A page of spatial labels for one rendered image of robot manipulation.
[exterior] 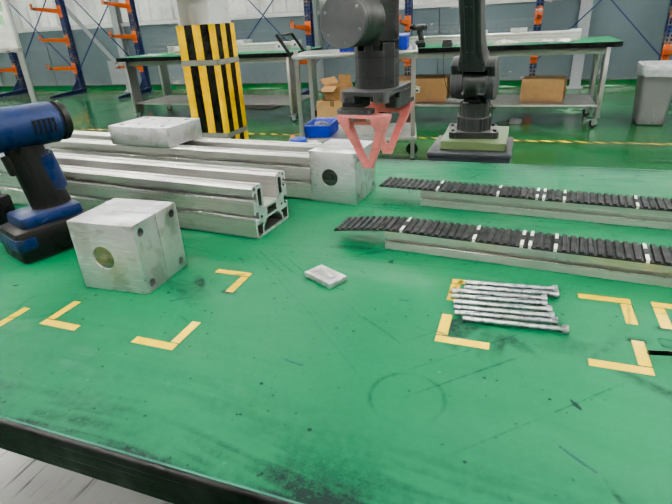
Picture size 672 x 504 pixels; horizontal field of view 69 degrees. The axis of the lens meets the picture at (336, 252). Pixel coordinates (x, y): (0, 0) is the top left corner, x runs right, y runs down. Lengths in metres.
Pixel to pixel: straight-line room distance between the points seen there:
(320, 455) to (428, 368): 0.14
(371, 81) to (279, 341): 0.34
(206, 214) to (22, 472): 0.78
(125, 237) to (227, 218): 0.20
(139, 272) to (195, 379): 0.21
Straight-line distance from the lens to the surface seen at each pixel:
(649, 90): 5.71
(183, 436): 0.46
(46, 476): 1.34
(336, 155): 0.89
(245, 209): 0.77
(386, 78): 0.66
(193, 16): 4.26
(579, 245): 0.69
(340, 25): 0.59
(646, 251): 0.70
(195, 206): 0.83
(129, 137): 1.16
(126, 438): 0.47
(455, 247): 0.70
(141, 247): 0.66
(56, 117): 0.85
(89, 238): 0.69
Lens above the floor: 1.09
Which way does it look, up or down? 25 degrees down
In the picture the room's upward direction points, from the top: 3 degrees counter-clockwise
